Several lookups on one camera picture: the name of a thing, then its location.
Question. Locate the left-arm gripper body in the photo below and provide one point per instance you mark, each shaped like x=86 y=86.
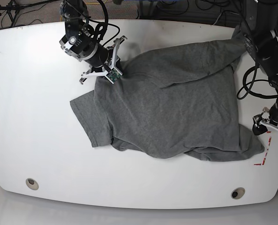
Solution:
x=264 y=118

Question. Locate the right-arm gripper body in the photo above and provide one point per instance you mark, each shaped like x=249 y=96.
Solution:
x=103 y=62

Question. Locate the grey T-shirt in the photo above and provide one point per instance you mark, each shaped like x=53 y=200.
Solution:
x=171 y=101

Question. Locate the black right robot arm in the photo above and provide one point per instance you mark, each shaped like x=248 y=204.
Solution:
x=83 y=42

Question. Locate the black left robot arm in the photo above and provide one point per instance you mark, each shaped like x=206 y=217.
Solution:
x=259 y=21

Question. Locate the red tape rectangle marking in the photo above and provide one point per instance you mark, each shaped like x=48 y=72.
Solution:
x=268 y=137

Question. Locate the black tripod stand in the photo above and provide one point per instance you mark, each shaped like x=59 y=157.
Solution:
x=12 y=9

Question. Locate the right table cable grommet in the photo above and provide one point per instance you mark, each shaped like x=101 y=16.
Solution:
x=238 y=193

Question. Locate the table cable grommet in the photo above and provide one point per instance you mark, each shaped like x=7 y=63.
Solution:
x=238 y=193
x=32 y=184

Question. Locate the left table cable grommet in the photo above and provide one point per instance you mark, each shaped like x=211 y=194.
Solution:
x=32 y=184

